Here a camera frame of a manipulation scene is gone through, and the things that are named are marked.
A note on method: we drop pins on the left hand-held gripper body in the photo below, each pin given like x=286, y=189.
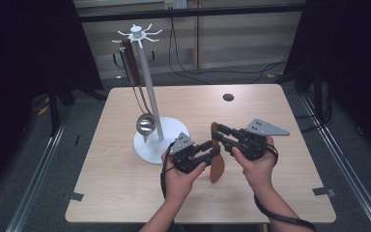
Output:
x=183, y=156

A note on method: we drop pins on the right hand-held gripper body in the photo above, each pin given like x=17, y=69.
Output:
x=254, y=141

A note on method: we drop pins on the wooden rice spatula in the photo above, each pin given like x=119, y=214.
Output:
x=217, y=169

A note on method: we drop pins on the white utensil rack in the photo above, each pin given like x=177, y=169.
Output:
x=149, y=90

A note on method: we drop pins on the person's left hand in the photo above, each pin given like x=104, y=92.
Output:
x=180, y=183

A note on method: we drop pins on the person's right hand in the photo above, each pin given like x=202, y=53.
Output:
x=257, y=170

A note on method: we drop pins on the black table grommet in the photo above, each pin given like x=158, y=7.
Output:
x=228, y=97

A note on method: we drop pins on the grey tape piece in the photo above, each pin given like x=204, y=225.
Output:
x=323, y=192
x=75, y=196

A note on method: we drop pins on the white office desk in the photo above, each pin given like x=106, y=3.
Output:
x=238, y=38

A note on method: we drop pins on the black curtain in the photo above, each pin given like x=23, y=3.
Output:
x=19, y=64
x=351, y=64

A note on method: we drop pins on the black metal stand leg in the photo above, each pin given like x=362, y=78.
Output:
x=53, y=109

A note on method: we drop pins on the metal floor rail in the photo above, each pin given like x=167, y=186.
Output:
x=35, y=180
x=351, y=174

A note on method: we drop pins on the white wall socket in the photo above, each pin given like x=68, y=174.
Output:
x=175, y=4

